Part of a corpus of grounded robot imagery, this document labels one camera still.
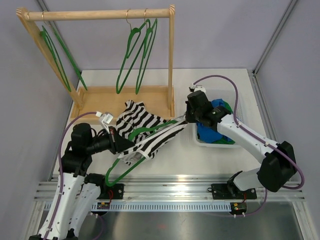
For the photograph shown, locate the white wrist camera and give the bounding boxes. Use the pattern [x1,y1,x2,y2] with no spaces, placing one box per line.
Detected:
[189,84,206,93]
[95,111,114,134]

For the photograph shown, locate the white plastic basket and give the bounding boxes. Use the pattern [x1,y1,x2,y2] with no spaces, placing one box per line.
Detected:
[192,87,247,149]

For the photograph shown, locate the green tank top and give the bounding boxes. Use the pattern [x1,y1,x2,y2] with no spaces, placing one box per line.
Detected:
[196,99,237,145]

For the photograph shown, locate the green hanger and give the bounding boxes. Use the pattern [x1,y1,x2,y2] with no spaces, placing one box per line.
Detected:
[105,118,187,187]
[51,26,88,91]
[115,9,148,94]
[135,8,158,95]
[40,26,71,92]

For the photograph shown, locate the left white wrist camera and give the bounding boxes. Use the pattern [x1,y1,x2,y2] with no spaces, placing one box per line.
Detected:
[95,111,114,134]

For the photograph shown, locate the white slotted cable duct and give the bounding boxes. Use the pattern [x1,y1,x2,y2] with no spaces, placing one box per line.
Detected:
[90,201,231,212]

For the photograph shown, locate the black white striped tank top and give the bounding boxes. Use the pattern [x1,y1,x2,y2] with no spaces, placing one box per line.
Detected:
[116,100,188,166]

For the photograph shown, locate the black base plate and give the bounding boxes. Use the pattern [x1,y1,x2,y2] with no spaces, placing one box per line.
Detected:
[207,183,257,200]
[98,183,125,200]

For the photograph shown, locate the aluminium mounting rail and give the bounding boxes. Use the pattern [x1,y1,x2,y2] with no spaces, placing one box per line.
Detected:
[33,174,306,202]

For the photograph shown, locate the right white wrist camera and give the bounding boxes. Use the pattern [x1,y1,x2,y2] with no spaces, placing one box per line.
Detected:
[189,84,206,93]

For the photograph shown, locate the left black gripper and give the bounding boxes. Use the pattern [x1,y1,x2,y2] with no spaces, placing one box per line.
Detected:
[86,125,135,155]

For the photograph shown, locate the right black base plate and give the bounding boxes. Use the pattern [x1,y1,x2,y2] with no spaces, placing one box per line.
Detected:
[207,183,257,200]

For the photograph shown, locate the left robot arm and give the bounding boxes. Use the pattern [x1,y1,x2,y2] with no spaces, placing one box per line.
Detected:
[29,123,134,240]

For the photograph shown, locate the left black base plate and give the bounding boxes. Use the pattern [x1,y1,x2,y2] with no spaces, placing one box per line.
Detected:
[98,183,125,200]

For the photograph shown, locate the wooden clothes rack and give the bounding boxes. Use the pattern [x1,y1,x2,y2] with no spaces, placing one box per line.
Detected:
[16,5,175,119]

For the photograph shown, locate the blue tank top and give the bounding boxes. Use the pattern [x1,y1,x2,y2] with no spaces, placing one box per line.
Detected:
[196,98,237,144]

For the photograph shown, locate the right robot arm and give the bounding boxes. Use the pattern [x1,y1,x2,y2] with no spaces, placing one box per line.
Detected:
[186,90,297,198]

